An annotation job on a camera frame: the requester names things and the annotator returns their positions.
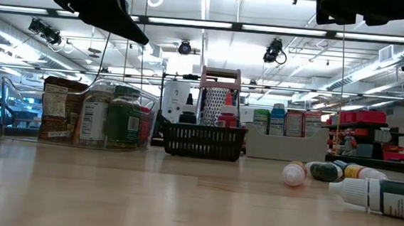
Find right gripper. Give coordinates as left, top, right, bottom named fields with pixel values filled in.
left=314, top=0, right=404, bottom=32

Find green spice jar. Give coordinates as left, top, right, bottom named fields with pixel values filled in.
left=105, top=84, right=144, bottom=151

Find white-lid spice jar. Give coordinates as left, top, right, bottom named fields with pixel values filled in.
left=77, top=82, right=115, bottom=149

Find brown spice pouch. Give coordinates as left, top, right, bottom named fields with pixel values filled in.
left=38, top=75, right=90, bottom=146

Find red Froot Loops cereal box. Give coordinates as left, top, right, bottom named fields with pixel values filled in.
left=302, top=110, right=324, bottom=139
left=284, top=109, right=304, bottom=138

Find clear plastic bin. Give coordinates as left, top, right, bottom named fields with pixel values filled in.
left=0, top=70, right=162, bottom=154

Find blue Rice Krispies cereal box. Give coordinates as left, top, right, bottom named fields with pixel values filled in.
left=270, top=102, right=288, bottom=136

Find green cereal box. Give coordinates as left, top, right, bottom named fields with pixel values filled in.
left=251, top=108, right=272, bottom=136

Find red food colouring bottle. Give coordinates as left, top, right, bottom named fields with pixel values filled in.
left=216, top=90, right=240, bottom=129

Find black plastic lattice basket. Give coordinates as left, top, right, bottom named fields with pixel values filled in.
left=159, top=121, right=248, bottom=163

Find black spotlight cluster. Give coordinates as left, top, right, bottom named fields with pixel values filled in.
left=26, top=17, right=64, bottom=46

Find white cylindrical tank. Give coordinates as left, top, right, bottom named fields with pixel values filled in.
left=161, top=79, right=192, bottom=127

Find bin rack red grey bins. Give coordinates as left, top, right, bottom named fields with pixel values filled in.
left=322, top=106, right=404, bottom=163

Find white plastic bin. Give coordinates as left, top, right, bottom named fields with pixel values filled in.
left=243, top=122, right=330, bottom=163

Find orange small dropper bottle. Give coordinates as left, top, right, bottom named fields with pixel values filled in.
left=342, top=163, right=388, bottom=182

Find yellow small dropper bottle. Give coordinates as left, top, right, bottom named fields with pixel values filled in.
left=280, top=159, right=309, bottom=189

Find thin black cable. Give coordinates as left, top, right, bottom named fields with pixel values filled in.
left=92, top=0, right=124, bottom=86

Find black overhead camera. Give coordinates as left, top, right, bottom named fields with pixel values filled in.
left=176, top=38, right=193, bottom=57

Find black ceiling camera with cable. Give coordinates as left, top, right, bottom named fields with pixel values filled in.
left=261, top=36, right=289, bottom=65

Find metal box grater pink handle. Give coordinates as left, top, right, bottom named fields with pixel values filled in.
left=196, top=65, right=244, bottom=129

